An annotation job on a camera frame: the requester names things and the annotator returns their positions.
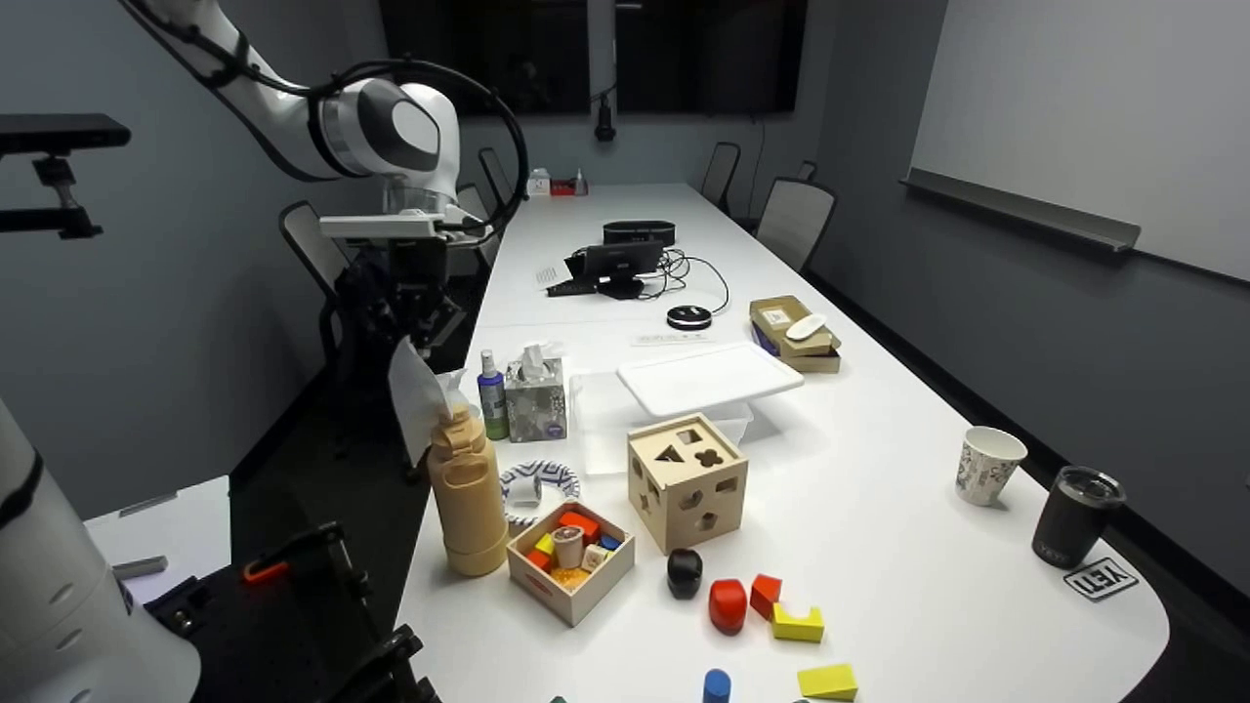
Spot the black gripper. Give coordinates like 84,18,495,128
363,237,454,352

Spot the beige insulated bottle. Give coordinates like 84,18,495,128
424,401,512,582

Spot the blue-cap sanitizer bottle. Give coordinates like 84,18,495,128
473,349,512,447

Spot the black backpack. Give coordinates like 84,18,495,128
319,229,473,453

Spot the white tissue sheet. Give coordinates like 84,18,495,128
506,339,562,392

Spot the grey marbled tissue box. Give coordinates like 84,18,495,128
499,376,575,447

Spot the blue patterned paper plate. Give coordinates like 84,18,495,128
499,456,587,534

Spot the orange block in tray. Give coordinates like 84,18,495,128
560,507,611,546

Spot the wooden cylinder block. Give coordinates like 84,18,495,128
555,523,591,576

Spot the white plastic lid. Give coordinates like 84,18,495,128
614,339,808,421

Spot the wooden block tray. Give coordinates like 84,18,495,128
504,501,640,634

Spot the wooden shape sorter cube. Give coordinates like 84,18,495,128
624,412,754,553

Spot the black wooden block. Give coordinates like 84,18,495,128
665,546,708,607

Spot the red cylinder block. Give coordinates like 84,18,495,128
708,576,750,641

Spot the orange-red wooden block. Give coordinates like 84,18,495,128
746,572,786,620

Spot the yellow arch block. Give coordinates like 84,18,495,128
769,599,828,645

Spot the yellow rectangular block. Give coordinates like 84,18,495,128
794,661,862,703

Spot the patterned paper cup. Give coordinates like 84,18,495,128
952,421,1030,507

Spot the grey whiteboard tray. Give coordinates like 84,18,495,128
902,164,1143,257

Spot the black travel tumbler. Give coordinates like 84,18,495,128
1027,462,1130,572

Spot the black white tag sticker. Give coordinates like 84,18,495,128
1057,552,1143,607

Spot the grey wrist camera bar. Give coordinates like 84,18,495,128
315,207,488,249

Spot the black cables and device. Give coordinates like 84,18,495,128
542,237,677,305

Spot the black speakerphone cable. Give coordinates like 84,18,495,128
648,246,736,318

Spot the white wall whiteboard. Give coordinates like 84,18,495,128
905,0,1250,284

